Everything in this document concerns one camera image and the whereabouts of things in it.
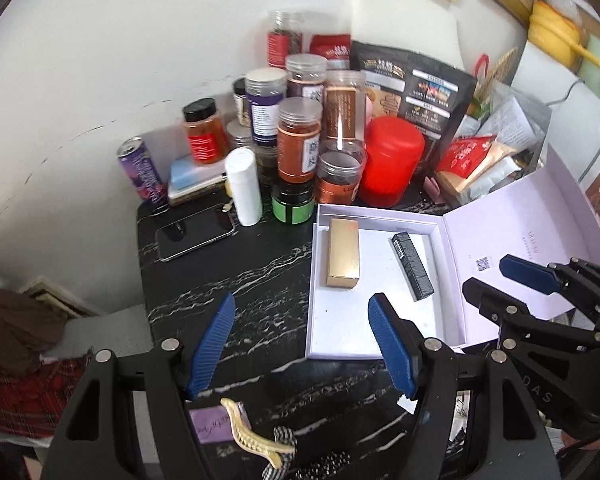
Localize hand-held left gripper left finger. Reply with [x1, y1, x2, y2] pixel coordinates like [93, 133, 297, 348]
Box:
[42, 291, 237, 480]

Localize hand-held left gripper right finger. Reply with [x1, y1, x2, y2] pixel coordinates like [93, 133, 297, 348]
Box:
[367, 292, 563, 480]

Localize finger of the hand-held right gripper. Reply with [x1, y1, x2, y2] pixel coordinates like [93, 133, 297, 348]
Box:
[499, 254, 600, 311]
[461, 276, 600, 357]

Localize lavender gift box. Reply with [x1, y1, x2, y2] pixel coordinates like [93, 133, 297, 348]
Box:
[305, 142, 600, 362]

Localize small purple box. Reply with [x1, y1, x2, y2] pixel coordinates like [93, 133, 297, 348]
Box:
[189, 406, 252, 445]

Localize cream hair claw clip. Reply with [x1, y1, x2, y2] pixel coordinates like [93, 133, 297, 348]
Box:
[220, 397, 297, 469]

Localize black lipstick box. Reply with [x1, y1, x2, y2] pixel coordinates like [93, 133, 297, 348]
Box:
[390, 231, 436, 302]

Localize gold cardboard box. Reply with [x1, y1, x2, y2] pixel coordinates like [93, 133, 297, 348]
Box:
[326, 217, 362, 289]

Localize kraft paper packet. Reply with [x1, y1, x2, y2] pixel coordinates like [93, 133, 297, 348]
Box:
[436, 141, 525, 207]

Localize black smartphone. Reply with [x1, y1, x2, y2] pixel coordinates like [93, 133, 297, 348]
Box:
[154, 204, 237, 263]

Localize small pink clip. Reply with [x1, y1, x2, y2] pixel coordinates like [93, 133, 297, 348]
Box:
[424, 176, 447, 205]

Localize checkered ribbon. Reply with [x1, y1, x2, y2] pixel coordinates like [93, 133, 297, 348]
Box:
[259, 424, 352, 480]

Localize red snack packet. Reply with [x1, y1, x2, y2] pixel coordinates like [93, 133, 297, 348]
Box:
[434, 134, 497, 177]

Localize clear bag of papers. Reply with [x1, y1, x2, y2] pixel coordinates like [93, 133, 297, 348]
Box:
[472, 79, 552, 163]

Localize green jar with black lid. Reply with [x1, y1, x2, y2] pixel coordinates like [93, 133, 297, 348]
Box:
[271, 182, 316, 225]

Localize white plastic bottle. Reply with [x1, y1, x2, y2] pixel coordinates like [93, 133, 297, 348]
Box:
[224, 147, 264, 227]

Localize blue and white flat box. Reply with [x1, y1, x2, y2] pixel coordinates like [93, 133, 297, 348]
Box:
[167, 153, 229, 206]

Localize red canister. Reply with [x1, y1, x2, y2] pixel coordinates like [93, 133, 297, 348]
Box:
[357, 115, 426, 209]

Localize short jar with orange label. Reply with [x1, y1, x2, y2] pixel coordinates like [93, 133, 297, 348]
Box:
[315, 149, 368, 206]

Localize purple drink can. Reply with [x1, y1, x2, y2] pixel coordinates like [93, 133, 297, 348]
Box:
[118, 135, 169, 207]

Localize red plaid cloth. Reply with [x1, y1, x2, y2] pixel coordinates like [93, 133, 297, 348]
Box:
[0, 354, 90, 447]

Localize brown cloth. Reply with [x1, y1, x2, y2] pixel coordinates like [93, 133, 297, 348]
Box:
[0, 284, 69, 377]

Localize red spice jar black lid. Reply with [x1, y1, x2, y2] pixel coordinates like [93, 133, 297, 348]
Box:
[182, 98, 230, 166]

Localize black printed pouch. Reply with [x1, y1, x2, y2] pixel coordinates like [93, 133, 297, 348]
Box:
[350, 40, 479, 167]

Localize tall jar with orange label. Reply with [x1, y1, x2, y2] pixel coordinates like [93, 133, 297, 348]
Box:
[277, 97, 323, 184]

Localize tall jar with brown label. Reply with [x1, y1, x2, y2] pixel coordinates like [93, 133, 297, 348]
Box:
[324, 70, 368, 144]

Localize jar with purple label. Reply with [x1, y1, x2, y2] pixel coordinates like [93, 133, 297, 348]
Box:
[244, 68, 288, 147]

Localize small jar with dark lid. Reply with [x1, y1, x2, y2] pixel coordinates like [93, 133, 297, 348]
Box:
[231, 77, 252, 127]

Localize yellow pot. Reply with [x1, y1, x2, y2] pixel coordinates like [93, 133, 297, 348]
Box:
[527, 0, 600, 72]

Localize clear lid jar reddish contents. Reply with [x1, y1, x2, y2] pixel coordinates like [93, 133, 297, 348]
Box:
[285, 53, 328, 102]

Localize red foil pouch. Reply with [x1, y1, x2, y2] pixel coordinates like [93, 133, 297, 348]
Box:
[308, 33, 352, 71]

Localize jar with red label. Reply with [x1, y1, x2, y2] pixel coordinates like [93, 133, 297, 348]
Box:
[266, 10, 304, 69]

